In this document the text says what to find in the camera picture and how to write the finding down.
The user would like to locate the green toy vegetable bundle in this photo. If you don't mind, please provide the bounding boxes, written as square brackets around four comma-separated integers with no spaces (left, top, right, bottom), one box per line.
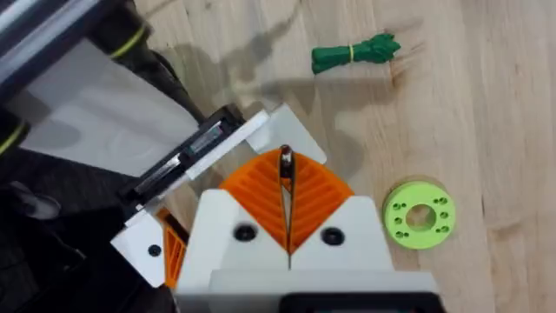
[311,33,402,76]

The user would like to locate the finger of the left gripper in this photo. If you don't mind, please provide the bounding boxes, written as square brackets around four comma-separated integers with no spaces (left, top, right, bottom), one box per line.
[246,103,328,166]
[109,207,190,290]

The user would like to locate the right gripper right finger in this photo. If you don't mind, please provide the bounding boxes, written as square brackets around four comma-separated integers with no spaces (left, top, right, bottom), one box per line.
[286,147,394,271]

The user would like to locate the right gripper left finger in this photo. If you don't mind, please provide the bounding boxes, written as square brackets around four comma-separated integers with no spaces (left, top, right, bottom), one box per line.
[175,146,292,293]

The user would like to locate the green disc with holes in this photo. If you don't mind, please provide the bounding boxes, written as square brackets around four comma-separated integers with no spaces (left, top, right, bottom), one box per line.
[381,180,457,251]

